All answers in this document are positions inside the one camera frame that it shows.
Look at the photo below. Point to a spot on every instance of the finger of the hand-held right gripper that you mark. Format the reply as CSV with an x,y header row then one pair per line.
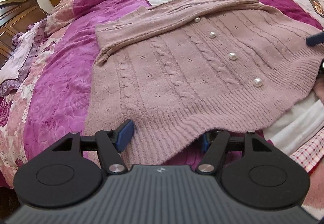
x,y
316,39

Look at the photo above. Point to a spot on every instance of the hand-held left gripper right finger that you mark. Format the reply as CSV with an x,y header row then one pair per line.
x,y
205,141

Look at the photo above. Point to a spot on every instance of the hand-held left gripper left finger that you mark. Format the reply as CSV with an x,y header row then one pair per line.
x,y
125,135

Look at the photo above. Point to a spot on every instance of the pink knit cardigan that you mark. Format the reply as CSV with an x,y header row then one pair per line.
x,y
189,74

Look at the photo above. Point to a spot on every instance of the magenta floral quilt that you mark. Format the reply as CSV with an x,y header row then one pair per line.
x,y
63,74

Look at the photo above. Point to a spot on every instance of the person's pink fleece clothing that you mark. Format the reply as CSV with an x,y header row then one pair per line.
x,y
316,191

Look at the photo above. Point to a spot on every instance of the lilac floral bed sheet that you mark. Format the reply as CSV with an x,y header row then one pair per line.
x,y
22,57

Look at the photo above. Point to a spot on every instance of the wooden headboard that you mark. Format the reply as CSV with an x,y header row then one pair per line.
x,y
15,19

